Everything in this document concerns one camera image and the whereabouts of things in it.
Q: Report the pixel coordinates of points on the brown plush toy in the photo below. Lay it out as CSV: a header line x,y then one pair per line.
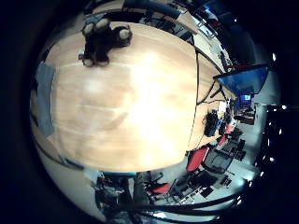
x,y
101,43

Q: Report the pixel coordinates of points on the large blue screen monitor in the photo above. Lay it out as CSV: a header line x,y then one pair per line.
x,y
246,79

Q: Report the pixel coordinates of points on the red office chair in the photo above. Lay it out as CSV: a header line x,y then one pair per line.
x,y
160,188
196,158
222,139

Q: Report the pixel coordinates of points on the black mesh office chair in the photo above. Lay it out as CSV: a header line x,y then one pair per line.
x,y
218,161

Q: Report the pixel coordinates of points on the small blue screen monitor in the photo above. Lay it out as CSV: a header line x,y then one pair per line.
x,y
246,97

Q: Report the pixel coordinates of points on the black device on desk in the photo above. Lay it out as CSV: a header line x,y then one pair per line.
x,y
211,123

